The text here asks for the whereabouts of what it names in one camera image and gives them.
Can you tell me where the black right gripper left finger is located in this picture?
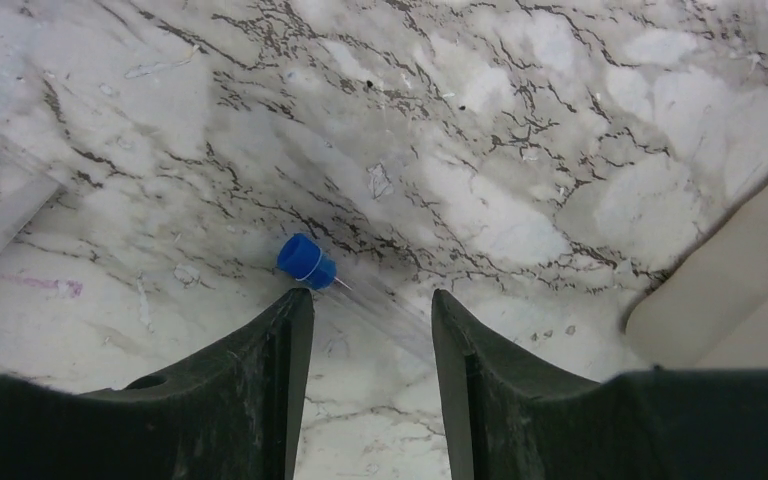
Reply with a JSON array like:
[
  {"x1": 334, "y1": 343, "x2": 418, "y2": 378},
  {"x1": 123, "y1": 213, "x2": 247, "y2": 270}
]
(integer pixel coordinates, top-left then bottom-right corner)
[{"x1": 0, "y1": 288, "x2": 314, "y2": 479}]

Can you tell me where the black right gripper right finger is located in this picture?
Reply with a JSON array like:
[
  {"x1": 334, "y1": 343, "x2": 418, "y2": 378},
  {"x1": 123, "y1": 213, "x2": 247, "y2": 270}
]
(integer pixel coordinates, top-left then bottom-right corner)
[{"x1": 431, "y1": 290, "x2": 768, "y2": 479}]

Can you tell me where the blue capped test tube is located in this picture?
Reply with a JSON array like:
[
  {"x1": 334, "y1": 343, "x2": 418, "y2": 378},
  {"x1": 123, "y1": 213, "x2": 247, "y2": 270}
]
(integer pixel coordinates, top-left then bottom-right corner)
[{"x1": 276, "y1": 233, "x2": 434, "y2": 365}]

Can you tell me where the beige plastic bin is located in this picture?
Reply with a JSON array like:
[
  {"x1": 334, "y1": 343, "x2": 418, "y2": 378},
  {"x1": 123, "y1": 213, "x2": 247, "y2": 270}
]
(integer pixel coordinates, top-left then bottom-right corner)
[{"x1": 624, "y1": 184, "x2": 768, "y2": 369}]

